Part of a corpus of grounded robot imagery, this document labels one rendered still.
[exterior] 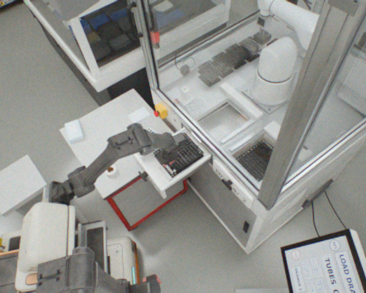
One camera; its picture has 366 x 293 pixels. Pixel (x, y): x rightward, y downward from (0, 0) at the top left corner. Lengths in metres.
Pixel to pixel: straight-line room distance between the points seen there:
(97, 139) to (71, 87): 1.61
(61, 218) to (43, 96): 2.55
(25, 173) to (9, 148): 1.27
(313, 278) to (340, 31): 0.93
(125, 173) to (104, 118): 0.47
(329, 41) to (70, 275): 0.77
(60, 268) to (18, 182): 1.32
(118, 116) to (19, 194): 0.75
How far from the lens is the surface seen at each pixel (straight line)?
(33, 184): 2.03
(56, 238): 1.15
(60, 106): 3.43
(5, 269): 1.73
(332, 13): 0.74
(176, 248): 2.43
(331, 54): 0.79
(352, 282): 1.29
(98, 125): 2.10
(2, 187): 2.12
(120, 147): 1.00
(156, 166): 1.74
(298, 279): 1.40
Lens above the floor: 2.34
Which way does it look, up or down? 57 degrees down
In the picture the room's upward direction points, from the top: 7 degrees counter-clockwise
